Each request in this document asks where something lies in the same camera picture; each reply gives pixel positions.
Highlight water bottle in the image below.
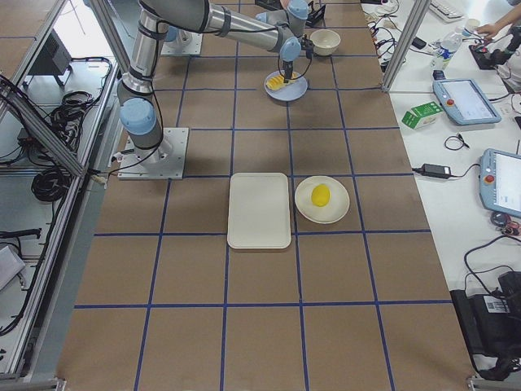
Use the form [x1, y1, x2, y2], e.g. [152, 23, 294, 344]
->
[431, 27, 463, 71]

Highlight teach pendant near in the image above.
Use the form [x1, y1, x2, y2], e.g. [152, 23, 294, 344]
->
[479, 148, 521, 218]

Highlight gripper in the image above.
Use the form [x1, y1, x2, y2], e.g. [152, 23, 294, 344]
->
[281, 60, 294, 80]

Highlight blue plate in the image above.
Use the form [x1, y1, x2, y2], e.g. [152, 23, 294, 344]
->
[264, 71, 308, 102]

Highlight yellow lemon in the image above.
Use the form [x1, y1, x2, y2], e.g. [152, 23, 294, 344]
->
[311, 183, 331, 207]

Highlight black power adapter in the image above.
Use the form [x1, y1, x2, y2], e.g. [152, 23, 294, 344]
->
[422, 164, 452, 179]

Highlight black plate rack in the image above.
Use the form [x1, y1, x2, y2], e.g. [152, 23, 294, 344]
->
[254, 0, 326, 28]

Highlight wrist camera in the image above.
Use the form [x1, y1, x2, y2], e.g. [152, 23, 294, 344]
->
[300, 34, 314, 59]

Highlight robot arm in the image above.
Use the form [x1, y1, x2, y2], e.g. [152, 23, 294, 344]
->
[116, 1, 309, 179]

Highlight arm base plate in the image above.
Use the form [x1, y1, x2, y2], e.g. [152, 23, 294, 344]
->
[116, 128, 189, 180]
[161, 27, 203, 56]

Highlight teach pendant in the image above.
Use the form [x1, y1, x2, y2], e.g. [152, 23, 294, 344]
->
[432, 79, 501, 125]
[479, 148, 521, 218]

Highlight green white box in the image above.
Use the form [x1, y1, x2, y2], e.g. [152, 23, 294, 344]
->
[401, 101, 443, 130]

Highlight teach pendant far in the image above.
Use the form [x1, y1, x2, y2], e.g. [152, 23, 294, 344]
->
[432, 79, 501, 125]

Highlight aluminium frame post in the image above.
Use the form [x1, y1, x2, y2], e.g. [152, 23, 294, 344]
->
[382, 0, 431, 92]

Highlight cream plate with lemon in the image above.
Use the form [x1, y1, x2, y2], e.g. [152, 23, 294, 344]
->
[295, 176, 350, 224]

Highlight cream tray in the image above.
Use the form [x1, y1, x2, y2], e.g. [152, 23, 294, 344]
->
[227, 173, 291, 249]

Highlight person hand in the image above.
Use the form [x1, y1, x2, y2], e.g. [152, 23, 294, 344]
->
[475, 24, 501, 39]

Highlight cream bowl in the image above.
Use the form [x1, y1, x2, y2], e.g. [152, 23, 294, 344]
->
[310, 29, 341, 56]

